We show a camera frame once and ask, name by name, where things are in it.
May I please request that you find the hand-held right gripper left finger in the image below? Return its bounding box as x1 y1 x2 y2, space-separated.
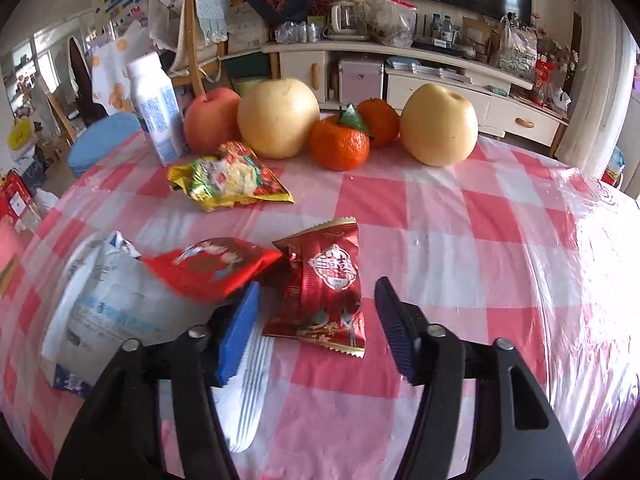
52 281 262 480

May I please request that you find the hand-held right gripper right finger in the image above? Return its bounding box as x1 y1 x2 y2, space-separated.
375 276 581 480

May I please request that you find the bright red snack wrapper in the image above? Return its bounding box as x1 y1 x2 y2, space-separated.
142 237 284 304

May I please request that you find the dark red shiny wrapper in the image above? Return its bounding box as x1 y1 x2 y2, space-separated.
262 217 368 361

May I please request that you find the yellow green snack wrapper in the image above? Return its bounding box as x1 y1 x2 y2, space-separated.
167 141 296 213

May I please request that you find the red white checked tablecloth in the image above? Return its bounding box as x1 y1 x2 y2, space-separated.
0 127 640 480

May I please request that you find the orange with green leaf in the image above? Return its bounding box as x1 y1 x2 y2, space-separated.
308 105 372 172

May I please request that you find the orange persimmon back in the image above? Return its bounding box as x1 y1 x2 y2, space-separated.
357 98 401 148

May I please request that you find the red apple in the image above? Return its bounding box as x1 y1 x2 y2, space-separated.
183 87 243 156

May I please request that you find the large yellow pear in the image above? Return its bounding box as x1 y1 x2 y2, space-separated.
237 79 321 160

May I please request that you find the blue round stool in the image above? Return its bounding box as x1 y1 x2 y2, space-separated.
67 112 143 178

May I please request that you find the white blue milk carton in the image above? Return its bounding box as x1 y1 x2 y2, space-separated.
126 52 186 167

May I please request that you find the cream television cabinet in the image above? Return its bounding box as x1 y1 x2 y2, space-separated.
220 40 571 158

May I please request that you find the green waste bin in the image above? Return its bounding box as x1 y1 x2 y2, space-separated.
232 77 271 100

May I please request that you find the pink storage box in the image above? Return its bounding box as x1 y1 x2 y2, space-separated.
338 57 385 106

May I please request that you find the wooden chair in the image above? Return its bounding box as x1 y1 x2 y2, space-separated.
170 0 232 97

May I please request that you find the printed dining table cloth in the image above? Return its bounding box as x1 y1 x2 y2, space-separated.
90 25 151 116

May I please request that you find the standing air conditioner lace cover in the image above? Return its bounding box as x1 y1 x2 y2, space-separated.
556 0 640 181

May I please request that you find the white sack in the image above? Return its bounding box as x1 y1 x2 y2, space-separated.
227 7 271 53

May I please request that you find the clear plastic bag of food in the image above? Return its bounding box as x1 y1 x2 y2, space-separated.
370 0 419 49

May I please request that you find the pack of small bottles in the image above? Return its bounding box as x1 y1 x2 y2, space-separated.
275 20 326 44

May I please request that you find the white electric kettle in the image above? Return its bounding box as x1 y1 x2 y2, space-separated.
327 0 372 42

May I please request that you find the white lace chair cover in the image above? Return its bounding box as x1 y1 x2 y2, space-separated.
192 0 232 46

